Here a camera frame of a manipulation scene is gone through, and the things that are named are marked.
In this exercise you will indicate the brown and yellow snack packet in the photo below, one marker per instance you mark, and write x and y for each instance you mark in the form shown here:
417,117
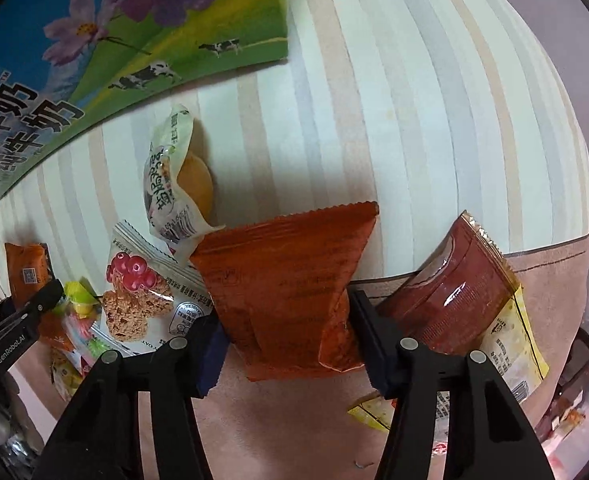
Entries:
454,285

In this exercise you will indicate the white berry cookie packet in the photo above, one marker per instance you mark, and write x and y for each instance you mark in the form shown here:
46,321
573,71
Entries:
134,290

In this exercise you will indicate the printed carton box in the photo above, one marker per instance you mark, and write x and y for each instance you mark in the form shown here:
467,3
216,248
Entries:
124,35

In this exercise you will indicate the small orange snack packet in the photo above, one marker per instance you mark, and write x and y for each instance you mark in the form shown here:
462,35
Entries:
24,270

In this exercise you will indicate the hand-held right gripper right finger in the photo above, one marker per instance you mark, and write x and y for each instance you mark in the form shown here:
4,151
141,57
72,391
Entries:
374,350

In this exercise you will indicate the dark furniture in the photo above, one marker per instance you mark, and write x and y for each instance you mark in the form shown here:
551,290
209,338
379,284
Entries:
579,375

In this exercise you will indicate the pale yellow snack packet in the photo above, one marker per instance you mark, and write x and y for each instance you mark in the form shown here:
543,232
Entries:
64,377

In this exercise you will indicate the orange-red snack packet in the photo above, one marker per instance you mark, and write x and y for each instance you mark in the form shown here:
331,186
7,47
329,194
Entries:
284,285

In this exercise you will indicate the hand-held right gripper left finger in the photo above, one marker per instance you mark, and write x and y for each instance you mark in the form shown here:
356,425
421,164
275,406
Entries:
209,360

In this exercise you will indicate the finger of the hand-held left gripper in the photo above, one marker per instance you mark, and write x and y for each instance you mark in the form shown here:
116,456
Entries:
42,297

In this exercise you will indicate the colourful candy packet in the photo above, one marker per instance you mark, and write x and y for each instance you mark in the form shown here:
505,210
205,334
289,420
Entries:
82,310

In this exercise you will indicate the clear yellow pastry packet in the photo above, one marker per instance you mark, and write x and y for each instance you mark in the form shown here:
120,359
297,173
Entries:
169,185

